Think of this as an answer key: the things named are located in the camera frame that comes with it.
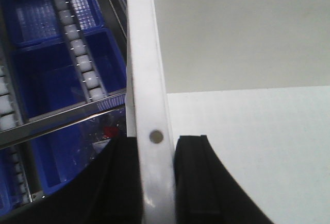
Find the white roller track rail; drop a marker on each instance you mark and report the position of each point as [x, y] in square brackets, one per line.
[79, 51]

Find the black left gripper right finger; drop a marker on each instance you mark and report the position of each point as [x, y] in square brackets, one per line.
[205, 190]

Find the white plastic tote box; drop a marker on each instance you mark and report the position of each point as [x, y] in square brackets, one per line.
[252, 76]

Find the steel shelf crossbar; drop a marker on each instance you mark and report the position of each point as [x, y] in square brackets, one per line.
[62, 118]

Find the blue plastic bin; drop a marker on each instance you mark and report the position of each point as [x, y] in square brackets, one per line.
[58, 157]
[31, 22]
[46, 77]

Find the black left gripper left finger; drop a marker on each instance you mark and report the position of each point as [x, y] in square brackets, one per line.
[108, 190]

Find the left white roller track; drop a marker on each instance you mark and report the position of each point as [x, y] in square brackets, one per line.
[9, 105]

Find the blue plastic bin middle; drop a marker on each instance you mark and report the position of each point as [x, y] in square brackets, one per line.
[46, 77]

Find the blue plastic bin upper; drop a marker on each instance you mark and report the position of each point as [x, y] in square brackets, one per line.
[31, 22]

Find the blue plastic bin lower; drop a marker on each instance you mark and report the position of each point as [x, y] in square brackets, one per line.
[58, 157]

